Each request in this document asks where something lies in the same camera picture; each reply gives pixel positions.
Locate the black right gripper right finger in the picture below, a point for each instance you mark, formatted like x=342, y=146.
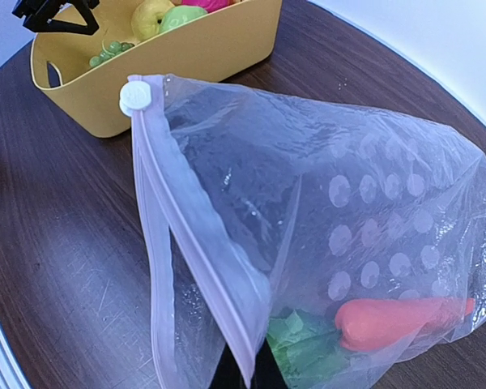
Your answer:
x=267, y=374

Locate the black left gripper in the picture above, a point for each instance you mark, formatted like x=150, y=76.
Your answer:
x=44, y=10

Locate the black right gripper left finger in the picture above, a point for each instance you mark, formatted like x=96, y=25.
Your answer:
x=227, y=374

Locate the green toy grape bunch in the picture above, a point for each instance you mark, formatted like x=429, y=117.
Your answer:
x=109, y=51

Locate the green toy leaf vegetable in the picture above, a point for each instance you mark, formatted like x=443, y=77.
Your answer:
x=306, y=349

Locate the yellow toy lemon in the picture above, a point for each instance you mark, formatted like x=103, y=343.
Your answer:
x=146, y=18

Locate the green toy apple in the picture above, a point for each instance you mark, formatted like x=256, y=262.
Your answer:
x=180, y=15

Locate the orange toy carrot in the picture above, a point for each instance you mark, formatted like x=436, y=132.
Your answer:
x=369, y=325

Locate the clear zip top bag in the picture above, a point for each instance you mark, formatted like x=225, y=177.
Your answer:
x=254, y=204

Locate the magenta toy fruit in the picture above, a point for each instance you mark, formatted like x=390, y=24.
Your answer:
x=208, y=5

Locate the yellow plastic basket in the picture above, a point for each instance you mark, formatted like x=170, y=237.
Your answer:
x=212, y=48

